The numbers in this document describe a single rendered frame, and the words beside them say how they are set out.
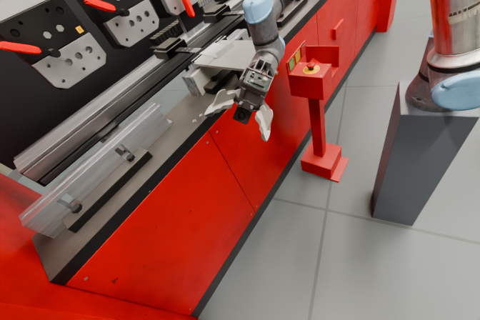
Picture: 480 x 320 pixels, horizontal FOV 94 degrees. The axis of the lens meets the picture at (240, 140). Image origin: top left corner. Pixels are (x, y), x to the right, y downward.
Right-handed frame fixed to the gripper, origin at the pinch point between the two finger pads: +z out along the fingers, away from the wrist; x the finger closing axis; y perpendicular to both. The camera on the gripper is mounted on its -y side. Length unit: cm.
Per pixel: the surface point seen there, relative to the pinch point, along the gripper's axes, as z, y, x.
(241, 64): -31.8, -6.8, -7.8
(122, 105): -19, -40, -50
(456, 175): -66, -45, 121
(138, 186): 11.8, -29.9, -21.3
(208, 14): -81, -23, -39
